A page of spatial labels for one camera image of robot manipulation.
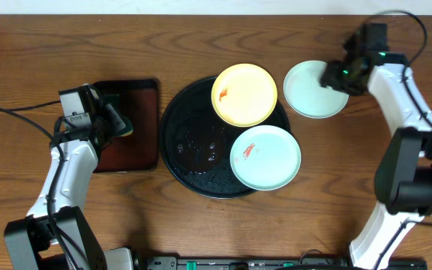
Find yellow plate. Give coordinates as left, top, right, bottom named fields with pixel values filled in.
left=211, top=64, right=278, bottom=128

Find green yellow sponge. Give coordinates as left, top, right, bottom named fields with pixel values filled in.
left=102, top=94, right=134, bottom=137

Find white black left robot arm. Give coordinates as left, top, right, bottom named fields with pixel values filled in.
left=4, top=106, right=134, bottom=269

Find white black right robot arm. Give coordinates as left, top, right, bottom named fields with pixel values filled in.
left=319, top=52, right=432, bottom=269

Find round black serving tray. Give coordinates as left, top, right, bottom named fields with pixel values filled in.
left=158, top=75, right=292, bottom=199

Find light green plate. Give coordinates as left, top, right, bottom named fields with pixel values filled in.
left=229, top=125, right=302, bottom=191
left=283, top=60, right=349, bottom=119

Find black rectangular water tray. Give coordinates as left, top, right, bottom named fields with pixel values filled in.
left=94, top=79, right=158, bottom=173

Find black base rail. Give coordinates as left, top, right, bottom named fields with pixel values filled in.
left=146, top=256, right=428, bottom=270

